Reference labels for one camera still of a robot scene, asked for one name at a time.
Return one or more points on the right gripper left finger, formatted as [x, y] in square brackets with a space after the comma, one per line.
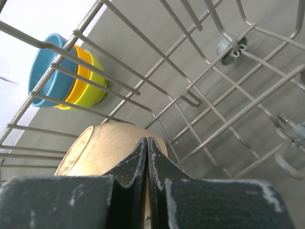
[127, 205]

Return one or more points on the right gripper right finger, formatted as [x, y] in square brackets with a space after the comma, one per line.
[162, 172]

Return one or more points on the tan speckled bowl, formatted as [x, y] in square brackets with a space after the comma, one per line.
[100, 148]

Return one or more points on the grey wire dish rack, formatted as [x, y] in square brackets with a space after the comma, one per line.
[222, 82]

